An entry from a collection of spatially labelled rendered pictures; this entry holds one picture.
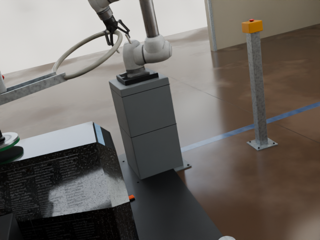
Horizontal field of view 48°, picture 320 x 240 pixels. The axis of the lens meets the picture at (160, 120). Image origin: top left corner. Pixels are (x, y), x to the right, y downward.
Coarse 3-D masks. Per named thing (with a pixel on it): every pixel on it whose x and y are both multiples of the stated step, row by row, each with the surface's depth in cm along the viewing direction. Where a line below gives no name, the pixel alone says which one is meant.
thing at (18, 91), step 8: (64, 72) 203; (32, 80) 202; (40, 80) 194; (48, 80) 197; (56, 80) 200; (64, 80) 203; (8, 88) 193; (16, 88) 196; (24, 88) 188; (32, 88) 191; (40, 88) 194; (0, 96) 180; (8, 96) 183; (16, 96) 186; (24, 96) 189; (0, 104) 181
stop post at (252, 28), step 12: (252, 24) 278; (252, 36) 284; (252, 48) 287; (252, 60) 291; (252, 72) 296; (252, 84) 301; (252, 96) 307; (264, 108) 307; (264, 120) 310; (264, 132) 314; (252, 144) 322; (264, 144) 318; (276, 144) 314
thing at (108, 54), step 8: (120, 32) 217; (88, 40) 236; (120, 40) 208; (72, 48) 235; (112, 48) 202; (64, 56) 231; (104, 56) 199; (56, 64) 224; (96, 64) 198; (56, 72) 216; (80, 72) 198
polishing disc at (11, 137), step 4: (8, 132) 197; (12, 132) 196; (4, 136) 192; (8, 136) 191; (12, 136) 190; (16, 136) 189; (4, 140) 186; (8, 140) 185; (12, 140) 184; (0, 144) 181; (4, 144) 180; (8, 144) 182; (0, 148) 179
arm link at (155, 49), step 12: (144, 0) 258; (144, 12) 263; (144, 24) 269; (156, 24) 269; (156, 36) 272; (144, 48) 277; (156, 48) 272; (168, 48) 274; (144, 60) 280; (156, 60) 279
